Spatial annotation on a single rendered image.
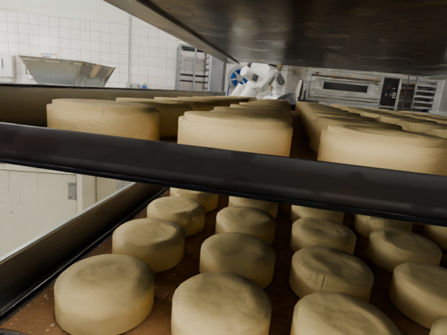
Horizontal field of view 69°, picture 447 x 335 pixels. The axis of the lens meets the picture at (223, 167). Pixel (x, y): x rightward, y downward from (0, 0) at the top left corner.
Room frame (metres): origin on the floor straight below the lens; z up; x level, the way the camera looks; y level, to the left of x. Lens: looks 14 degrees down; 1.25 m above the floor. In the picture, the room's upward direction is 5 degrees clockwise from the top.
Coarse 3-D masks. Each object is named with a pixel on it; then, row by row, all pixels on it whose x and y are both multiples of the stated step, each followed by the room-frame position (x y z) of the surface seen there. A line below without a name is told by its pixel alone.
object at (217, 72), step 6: (216, 60) 0.71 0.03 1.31; (210, 66) 0.72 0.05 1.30; (216, 66) 0.71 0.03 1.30; (222, 66) 0.71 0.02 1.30; (210, 72) 0.72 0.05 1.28; (216, 72) 0.71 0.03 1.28; (222, 72) 0.71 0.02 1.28; (210, 78) 0.72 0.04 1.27; (216, 78) 0.71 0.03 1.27; (222, 78) 0.71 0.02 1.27; (210, 84) 0.72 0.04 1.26; (216, 84) 0.71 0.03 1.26; (222, 84) 0.71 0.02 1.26; (210, 90) 0.72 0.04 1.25; (216, 90) 0.71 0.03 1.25; (222, 90) 0.72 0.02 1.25
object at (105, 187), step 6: (96, 180) 1.66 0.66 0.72; (102, 180) 1.66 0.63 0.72; (108, 180) 1.66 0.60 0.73; (114, 180) 1.66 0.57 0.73; (120, 180) 1.66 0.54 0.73; (96, 186) 1.66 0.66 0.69; (102, 186) 1.66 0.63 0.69; (108, 186) 1.66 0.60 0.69; (114, 186) 1.66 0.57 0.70; (120, 186) 1.66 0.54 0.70; (96, 192) 1.66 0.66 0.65; (102, 192) 1.66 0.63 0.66; (108, 192) 1.66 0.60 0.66; (114, 192) 1.66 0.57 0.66; (96, 198) 1.66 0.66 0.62; (102, 198) 1.66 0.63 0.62
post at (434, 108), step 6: (438, 84) 0.66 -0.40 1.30; (444, 84) 0.64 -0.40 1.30; (438, 90) 0.66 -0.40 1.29; (444, 90) 0.64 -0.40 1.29; (438, 96) 0.65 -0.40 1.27; (444, 96) 0.64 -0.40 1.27; (438, 102) 0.64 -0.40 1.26; (444, 102) 0.64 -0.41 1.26; (432, 108) 0.66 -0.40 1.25; (438, 108) 0.64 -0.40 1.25; (444, 108) 0.64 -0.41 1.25
